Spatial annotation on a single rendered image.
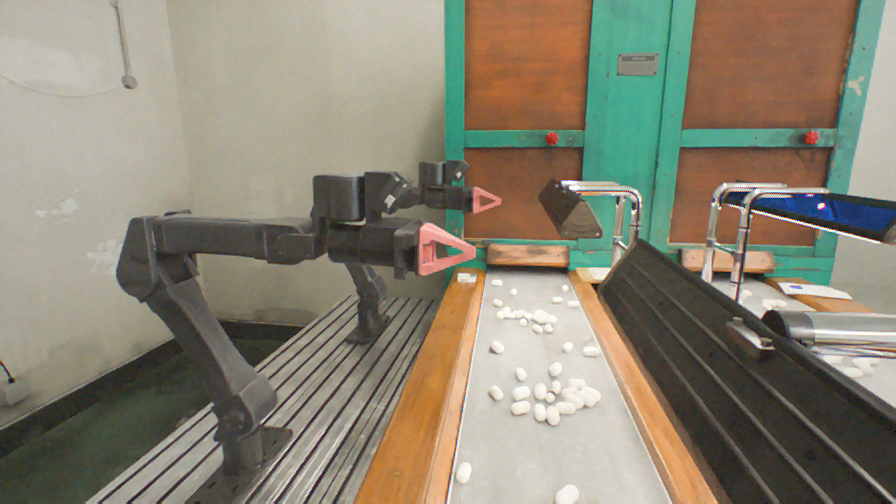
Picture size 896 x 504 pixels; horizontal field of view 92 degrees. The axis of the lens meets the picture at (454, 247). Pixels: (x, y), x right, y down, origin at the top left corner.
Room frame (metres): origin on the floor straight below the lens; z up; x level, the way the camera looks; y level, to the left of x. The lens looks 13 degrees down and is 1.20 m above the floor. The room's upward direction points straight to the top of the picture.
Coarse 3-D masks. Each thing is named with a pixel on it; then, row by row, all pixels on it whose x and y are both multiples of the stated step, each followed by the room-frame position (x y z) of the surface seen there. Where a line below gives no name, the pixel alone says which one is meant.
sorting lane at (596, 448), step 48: (528, 288) 1.42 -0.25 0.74; (480, 336) 1.03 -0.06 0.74; (528, 336) 1.03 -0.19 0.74; (576, 336) 1.03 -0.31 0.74; (480, 384) 0.80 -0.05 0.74; (528, 384) 0.80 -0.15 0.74; (480, 432) 0.65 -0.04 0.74; (528, 432) 0.65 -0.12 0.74; (576, 432) 0.65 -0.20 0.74; (624, 432) 0.65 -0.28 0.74; (480, 480) 0.54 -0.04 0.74; (528, 480) 0.54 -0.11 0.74; (576, 480) 0.54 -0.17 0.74; (624, 480) 0.54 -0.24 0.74
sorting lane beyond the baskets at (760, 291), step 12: (720, 288) 1.42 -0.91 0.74; (744, 288) 1.42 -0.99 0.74; (756, 288) 1.42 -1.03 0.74; (768, 288) 1.42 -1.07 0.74; (744, 300) 1.30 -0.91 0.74; (756, 300) 1.30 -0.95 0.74; (792, 300) 1.30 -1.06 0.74; (756, 312) 1.20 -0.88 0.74; (852, 360) 0.90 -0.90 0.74; (888, 360) 0.90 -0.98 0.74; (876, 372) 0.85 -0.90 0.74; (888, 372) 0.85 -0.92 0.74; (864, 384) 0.80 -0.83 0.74; (876, 384) 0.80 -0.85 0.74; (888, 384) 0.80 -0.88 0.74; (888, 396) 0.75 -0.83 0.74
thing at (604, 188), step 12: (564, 192) 1.01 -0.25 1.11; (576, 192) 1.01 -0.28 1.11; (588, 192) 1.01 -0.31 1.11; (600, 192) 1.01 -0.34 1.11; (612, 192) 1.01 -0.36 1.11; (624, 192) 1.00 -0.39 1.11; (636, 192) 1.00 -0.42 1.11; (624, 204) 1.15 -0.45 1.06; (636, 204) 1.00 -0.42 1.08; (636, 216) 1.00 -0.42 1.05; (636, 228) 0.99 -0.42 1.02; (612, 252) 1.16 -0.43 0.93; (612, 264) 1.15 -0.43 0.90
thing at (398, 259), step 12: (396, 240) 0.55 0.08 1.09; (360, 252) 0.58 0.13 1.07; (372, 252) 0.58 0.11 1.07; (384, 252) 0.57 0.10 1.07; (396, 252) 0.55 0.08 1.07; (408, 252) 0.59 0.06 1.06; (372, 264) 0.59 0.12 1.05; (384, 264) 0.58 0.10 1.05; (396, 264) 0.55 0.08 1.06; (408, 264) 0.58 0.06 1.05; (396, 276) 0.55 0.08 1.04
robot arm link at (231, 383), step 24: (168, 264) 0.65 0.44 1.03; (192, 264) 0.69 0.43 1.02; (168, 288) 0.63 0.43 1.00; (192, 288) 0.66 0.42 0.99; (168, 312) 0.63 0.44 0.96; (192, 312) 0.64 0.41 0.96; (192, 336) 0.63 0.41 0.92; (216, 336) 0.64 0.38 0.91; (192, 360) 0.63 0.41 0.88; (216, 360) 0.62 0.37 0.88; (240, 360) 0.66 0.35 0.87; (216, 384) 0.62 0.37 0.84; (240, 384) 0.63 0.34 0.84; (264, 384) 0.66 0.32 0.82; (216, 408) 0.62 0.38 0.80; (240, 408) 0.61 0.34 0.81; (264, 408) 0.63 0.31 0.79
